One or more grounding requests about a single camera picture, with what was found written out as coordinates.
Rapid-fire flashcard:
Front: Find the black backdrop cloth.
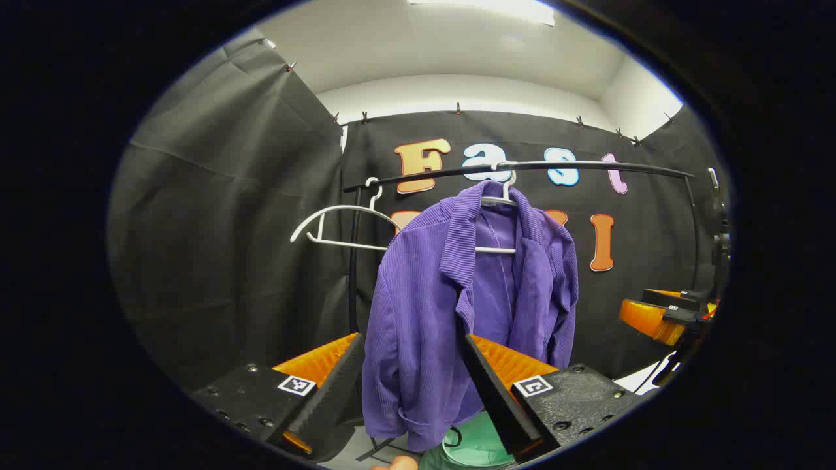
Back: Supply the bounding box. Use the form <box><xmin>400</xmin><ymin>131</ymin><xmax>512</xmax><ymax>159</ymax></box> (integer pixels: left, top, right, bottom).
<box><xmin>108</xmin><ymin>29</ymin><xmax>729</xmax><ymax>392</ymax></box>

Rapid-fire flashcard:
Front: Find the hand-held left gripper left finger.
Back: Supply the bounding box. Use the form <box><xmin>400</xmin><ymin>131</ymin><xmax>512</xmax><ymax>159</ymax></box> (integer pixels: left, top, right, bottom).
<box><xmin>189</xmin><ymin>332</ymin><xmax>367</xmax><ymax>462</ymax></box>

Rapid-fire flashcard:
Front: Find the row of small black clips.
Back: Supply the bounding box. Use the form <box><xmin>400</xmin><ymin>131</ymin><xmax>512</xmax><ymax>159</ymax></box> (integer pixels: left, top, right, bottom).
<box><xmin>285</xmin><ymin>61</ymin><xmax>677</xmax><ymax>146</ymax></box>

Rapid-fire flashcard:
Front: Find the black clothes rack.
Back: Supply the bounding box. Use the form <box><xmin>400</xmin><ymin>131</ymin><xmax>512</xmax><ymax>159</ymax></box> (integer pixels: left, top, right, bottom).
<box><xmin>344</xmin><ymin>160</ymin><xmax>699</xmax><ymax>462</ymax></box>

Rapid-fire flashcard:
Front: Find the white clothes hanger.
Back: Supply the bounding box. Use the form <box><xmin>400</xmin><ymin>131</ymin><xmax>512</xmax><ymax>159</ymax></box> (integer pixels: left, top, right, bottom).
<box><xmin>290</xmin><ymin>177</ymin><xmax>403</xmax><ymax>253</ymax></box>
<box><xmin>475</xmin><ymin>161</ymin><xmax>520</xmax><ymax>255</ymax></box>

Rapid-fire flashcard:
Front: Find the purple corduroy jacket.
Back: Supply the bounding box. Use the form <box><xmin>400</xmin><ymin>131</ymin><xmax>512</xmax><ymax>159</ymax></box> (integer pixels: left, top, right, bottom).
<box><xmin>361</xmin><ymin>180</ymin><xmax>580</xmax><ymax>452</ymax></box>

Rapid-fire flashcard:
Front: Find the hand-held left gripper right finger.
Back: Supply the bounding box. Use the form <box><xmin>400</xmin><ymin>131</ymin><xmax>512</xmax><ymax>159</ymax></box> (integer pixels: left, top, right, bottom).
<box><xmin>460</xmin><ymin>333</ymin><xmax>645</xmax><ymax>463</ymax></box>

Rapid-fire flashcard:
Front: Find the ceiling light panel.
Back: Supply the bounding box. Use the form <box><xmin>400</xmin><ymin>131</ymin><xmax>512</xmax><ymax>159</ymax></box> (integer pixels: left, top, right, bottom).
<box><xmin>407</xmin><ymin>0</ymin><xmax>556</xmax><ymax>27</ymax></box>

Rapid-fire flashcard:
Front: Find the green laundry hamper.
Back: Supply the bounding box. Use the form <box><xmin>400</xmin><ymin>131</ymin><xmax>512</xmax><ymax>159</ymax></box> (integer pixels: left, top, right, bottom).
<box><xmin>418</xmin><ymin>411</ymin><xmax>518</xmax><ymax>470</ymax></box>

